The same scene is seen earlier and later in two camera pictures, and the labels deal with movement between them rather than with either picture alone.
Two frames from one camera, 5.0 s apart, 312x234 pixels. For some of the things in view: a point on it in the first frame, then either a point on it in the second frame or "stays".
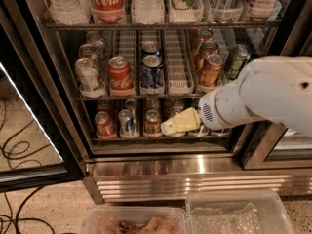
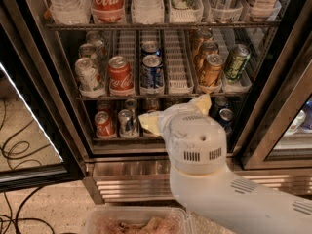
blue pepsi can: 150,48 stays
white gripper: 209,113 to 194,139
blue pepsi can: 152,72 stays
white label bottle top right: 264,2 stays
